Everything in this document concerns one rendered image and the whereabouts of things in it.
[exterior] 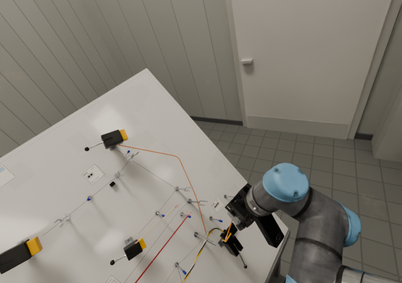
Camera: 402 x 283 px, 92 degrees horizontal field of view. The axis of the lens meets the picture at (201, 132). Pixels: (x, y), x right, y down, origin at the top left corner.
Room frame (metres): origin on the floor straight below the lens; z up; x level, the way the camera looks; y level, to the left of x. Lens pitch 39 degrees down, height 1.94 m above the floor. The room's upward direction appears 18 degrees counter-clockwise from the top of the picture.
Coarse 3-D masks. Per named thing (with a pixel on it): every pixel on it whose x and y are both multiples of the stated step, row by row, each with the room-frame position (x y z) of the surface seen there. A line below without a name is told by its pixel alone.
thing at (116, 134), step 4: (112, 132) 0.54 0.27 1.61; (116, 132) 0.54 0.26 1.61; (104, 136) 0.52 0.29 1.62; (108, 136) 0.53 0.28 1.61; (112, 136) 0.53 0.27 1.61; (116, 136) 0.53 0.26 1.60; (120, 136) 0.53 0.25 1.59; (104, 140) 0.52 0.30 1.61; (108, 140) 0.52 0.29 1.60; (112, 140) 0.52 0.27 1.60; (116, 140) 0.52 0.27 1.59; (120, 140) 0.52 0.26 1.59; (96, 144) 0.51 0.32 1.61; (104, 144) 0.52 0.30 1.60; (108, 144) 0.51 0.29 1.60; (112, 144) 0.51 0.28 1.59; (84, 148) 0.51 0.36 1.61; (88, 148) 0.51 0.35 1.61; (112, 148) 0.56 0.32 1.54
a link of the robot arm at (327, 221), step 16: (304, 208) 0.16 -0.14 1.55; (320, 208) 0.15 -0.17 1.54; (336, 208) 0.15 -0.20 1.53; (304, 224) 0.14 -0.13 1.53; (320, 224) 0.13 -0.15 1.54; (336, 224) 0.12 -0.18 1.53; (352, 224) 0.12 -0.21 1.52; (320, 240) 0.11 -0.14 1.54; (336, 240) 0.10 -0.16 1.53; (352, 240) 0.10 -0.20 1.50
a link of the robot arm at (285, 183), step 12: (276, 168) 0.23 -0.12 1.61; (288, 168) 0.22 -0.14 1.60; (264, 180) 0.23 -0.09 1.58; (276, 180) 0.20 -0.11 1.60; (288, 180) 0.20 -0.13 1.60; (300, 180) 0.20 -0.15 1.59; (252, 192) 0.24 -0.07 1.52; (264, 192) 0.21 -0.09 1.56; (276, 192) 0.19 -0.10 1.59; (288, 192) 0.18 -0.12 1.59; (300, 192) 0.17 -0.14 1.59; (264, 204) 0.20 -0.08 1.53; (276, 204) 0.19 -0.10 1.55; (288, 204) 0.18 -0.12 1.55; (300, 204) 0.17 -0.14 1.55
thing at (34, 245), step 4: (36, 236) 0.31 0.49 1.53; (32, 240) 0.30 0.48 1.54; (36, 240) 0.30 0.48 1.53; (28, 244) 0.29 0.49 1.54; (32, 244) 0.29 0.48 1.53; (36, 244) 0.29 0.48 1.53; (40, 244) 0.30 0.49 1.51; (32, 248) 0.28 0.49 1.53; (36, 248) 0.28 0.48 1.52; (40, 248) 0.28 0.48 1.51; (32, 252) 0.27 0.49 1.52; (36, 252) 0.27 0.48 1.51
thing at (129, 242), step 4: (128, 240) 0.33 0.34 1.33; (132, 240) 0.33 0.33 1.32; (136, 240) 0.31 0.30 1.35; (128, 244) 0.32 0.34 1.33; (132, 244) 0.30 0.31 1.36; (136, 244) 0.29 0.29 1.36; (124, 248) 0.29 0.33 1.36; (128, 248) 0.28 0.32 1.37; (132, 248) 0.28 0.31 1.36; (136, 248) 0.28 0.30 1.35; (140, 248) 0.28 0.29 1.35; (128, 252) 0.28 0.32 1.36; (132, 252) 0.28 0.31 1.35; (136, 252) 0.27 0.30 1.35; (140, 252) 0.27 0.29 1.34; (124, 256) 0.27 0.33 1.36; (128, 256) 0.27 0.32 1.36; (132, 256) 0.27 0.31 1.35; (112, 260) 0.27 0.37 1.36; (116, 260) 0.27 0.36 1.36; (112, 264) 0.26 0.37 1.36
